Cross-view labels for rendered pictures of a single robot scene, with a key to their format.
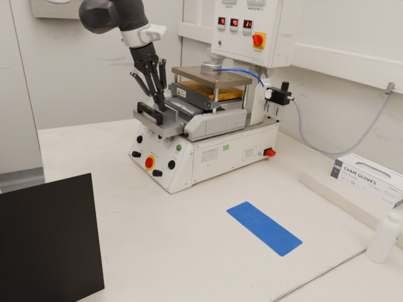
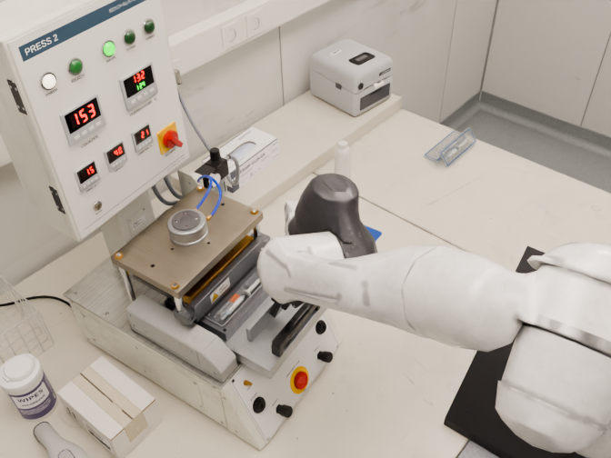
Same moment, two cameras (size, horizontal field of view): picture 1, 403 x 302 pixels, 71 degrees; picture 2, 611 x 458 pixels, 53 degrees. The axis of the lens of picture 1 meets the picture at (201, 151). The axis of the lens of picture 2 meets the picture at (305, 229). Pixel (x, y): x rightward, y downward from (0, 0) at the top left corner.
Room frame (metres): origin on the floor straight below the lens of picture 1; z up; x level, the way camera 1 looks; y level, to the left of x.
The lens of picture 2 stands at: (1.12, 0.95, 1.98)
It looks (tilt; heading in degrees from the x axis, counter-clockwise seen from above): 43 degrees down; 255
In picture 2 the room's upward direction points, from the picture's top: 2 degrees counter-clockwise
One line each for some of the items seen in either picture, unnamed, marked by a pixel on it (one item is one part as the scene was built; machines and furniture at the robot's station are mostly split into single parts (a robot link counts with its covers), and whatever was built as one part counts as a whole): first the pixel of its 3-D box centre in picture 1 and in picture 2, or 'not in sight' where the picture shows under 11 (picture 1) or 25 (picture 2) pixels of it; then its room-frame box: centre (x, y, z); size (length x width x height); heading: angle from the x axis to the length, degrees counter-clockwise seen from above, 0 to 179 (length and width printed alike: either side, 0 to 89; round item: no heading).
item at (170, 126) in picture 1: (182, 112); (243, 302); (1.02, 0.09, 0.97); 0.30 x 0.22 x 0.08; 130
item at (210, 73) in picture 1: (219, 79); (185, 231); (1.10, -0.05, 1.08); 0.31 x 0.24 x 0.13; 40
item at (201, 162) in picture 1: (205, 139); (214, 314); (1.08, -0.02, 0.84); 0.53 x 0.37 x 0.17; 130
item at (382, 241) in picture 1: (384, 236); (342, 162); (0.59, -0.50, 0.82); 0.05 x 0.05 x 0.14
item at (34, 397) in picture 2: not in sight; (28, 387); (1.50, 0.05, 0.82); 0.09 x 0.09 x 0.15
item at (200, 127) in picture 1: (215, 123); not in sight; (0.94, -0.04, 0.97); 0.26 x 0.05 x 0.07; 130
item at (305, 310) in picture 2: (149, 112); (296, 323); (0.93, 0.19, 0.99); 0.15 x 0.02 x 0.04; 40
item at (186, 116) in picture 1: (192, 107); (225, 289); (1.05, 0.05, 0.98); 0.20 x 0.17 x 0.03; 40
